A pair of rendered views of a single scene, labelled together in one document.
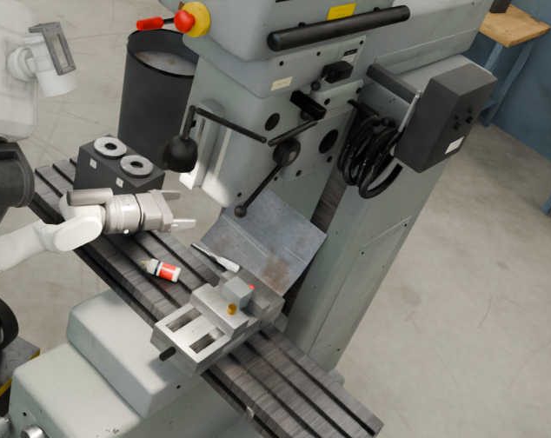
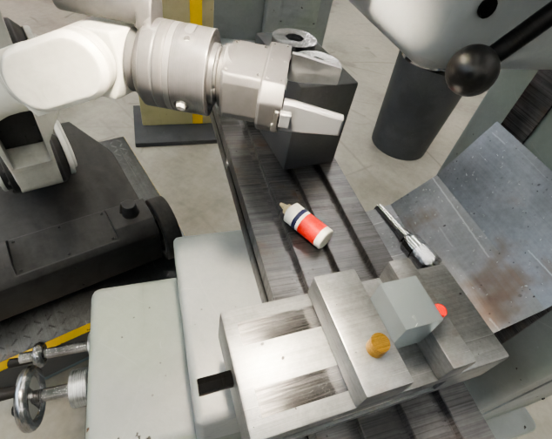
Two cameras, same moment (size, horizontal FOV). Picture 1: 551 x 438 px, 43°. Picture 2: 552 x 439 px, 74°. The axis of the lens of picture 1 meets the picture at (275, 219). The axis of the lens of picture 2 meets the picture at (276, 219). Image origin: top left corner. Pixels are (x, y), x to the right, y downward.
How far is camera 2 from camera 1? 134 cm
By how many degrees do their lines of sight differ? 29
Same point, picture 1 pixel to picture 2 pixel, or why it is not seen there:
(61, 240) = (16, 76)
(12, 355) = not seen: hidden behind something
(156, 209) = (256, 70)
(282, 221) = (537, 205)
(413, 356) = not seen: outside the picture
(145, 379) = not seen: hidden behind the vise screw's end
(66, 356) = (161, 297)
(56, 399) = (109, 352)
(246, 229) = (464, 205)
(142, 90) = (401, 84)
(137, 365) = (205, 360)
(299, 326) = (507, 374)
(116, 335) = (205, 298)
